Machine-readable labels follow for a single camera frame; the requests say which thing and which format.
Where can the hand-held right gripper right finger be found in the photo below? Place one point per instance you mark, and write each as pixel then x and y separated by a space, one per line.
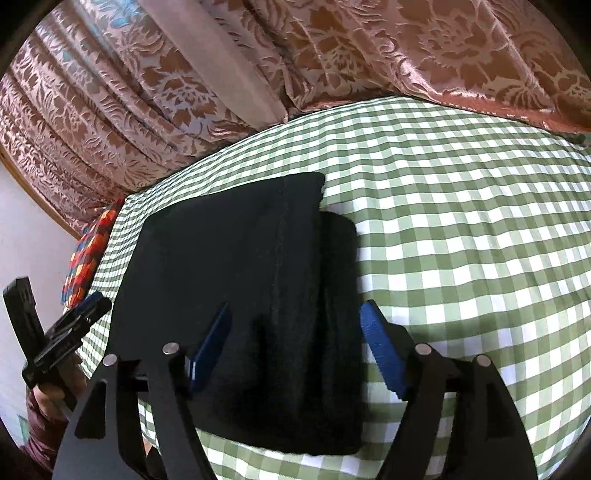
pixel 382 350

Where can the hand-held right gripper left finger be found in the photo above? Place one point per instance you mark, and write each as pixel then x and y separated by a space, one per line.
pixel 213 344

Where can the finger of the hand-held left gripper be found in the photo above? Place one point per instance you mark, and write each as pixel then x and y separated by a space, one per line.
pixel 85 308
pixel 60 353

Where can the black pants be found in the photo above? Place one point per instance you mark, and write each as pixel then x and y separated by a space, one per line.
pixel 231 254

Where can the person's left forearm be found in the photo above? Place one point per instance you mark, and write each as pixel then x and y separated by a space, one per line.
pixel 44 438

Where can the person's left hand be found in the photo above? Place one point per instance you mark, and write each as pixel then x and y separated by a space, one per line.
pixel 51 392

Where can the colourful checked pillow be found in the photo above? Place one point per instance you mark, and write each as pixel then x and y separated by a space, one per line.
pixel 90 249

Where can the green checked bedsheet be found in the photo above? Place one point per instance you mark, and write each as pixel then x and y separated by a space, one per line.
pixel 461 230

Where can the beige curtain tieback band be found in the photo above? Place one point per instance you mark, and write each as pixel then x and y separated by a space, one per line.
pixel 231 60

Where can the brown floral curtain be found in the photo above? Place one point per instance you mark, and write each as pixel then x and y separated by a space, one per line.
pixel 415 46

